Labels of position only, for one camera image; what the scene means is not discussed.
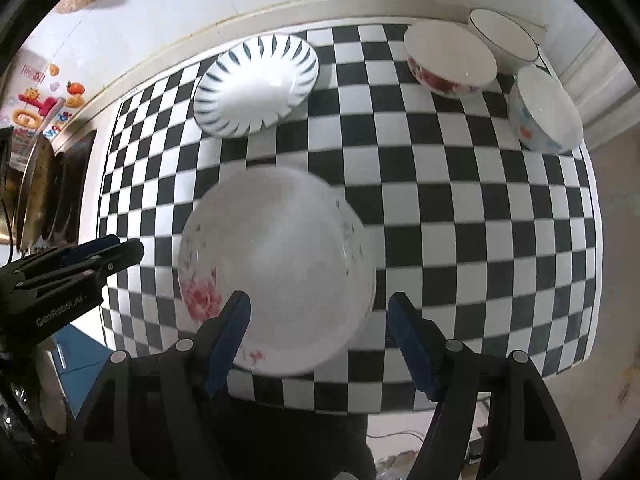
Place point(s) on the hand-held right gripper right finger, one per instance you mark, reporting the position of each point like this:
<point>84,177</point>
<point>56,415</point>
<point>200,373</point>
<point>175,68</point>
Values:
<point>407,332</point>

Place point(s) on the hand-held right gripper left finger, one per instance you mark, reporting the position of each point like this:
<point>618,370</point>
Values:
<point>231,327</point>

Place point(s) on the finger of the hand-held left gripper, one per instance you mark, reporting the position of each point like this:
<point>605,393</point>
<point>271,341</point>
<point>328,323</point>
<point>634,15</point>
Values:
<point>122,255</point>
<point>85,251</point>

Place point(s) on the white plate with pink flowers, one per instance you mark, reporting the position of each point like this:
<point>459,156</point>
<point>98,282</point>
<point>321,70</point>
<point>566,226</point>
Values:
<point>290,270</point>

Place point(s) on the white bowl with blue flowers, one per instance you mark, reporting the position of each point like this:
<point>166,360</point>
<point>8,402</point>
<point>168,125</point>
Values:
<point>547,110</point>

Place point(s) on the white bowl with red flowers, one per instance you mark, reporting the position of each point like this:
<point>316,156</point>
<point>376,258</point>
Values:
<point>445,55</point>

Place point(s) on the white bowl with dark rim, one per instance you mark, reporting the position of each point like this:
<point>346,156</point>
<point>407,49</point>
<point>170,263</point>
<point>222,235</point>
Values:
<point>510,35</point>

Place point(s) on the blue cabinet panel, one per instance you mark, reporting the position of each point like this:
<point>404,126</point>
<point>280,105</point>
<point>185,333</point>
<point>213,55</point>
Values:
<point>82,355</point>

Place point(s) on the dark pan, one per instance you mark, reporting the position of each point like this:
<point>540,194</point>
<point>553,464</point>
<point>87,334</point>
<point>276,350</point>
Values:
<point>70,185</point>

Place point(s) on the metal pan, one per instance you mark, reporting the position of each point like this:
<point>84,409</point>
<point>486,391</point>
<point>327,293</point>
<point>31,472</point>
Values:
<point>35,190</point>

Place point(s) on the black and white checkered tablecloth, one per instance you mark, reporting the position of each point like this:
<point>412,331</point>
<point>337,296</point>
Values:
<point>450,210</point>

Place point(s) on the white plate with blue stripes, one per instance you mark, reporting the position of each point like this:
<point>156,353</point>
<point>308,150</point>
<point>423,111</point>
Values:
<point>255,87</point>

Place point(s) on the colourful wall stickers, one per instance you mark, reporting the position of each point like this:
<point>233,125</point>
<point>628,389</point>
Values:
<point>37,105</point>

